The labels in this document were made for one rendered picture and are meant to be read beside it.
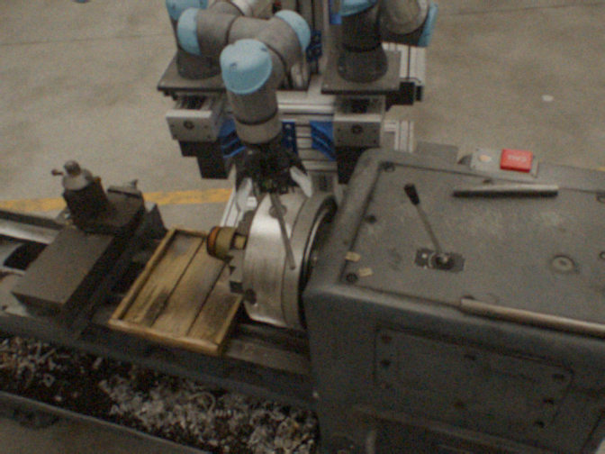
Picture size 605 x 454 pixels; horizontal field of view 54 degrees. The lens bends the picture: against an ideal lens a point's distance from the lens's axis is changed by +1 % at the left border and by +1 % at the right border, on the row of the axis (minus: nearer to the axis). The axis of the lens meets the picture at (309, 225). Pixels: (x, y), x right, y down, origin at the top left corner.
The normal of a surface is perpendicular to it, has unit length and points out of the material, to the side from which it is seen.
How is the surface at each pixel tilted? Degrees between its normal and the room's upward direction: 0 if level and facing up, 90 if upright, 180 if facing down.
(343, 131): 90
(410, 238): 0
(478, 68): 0
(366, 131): 90
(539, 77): 0
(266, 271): 54
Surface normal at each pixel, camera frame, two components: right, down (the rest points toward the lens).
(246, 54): -0.11, -0.63
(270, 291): -0.31, 0.40
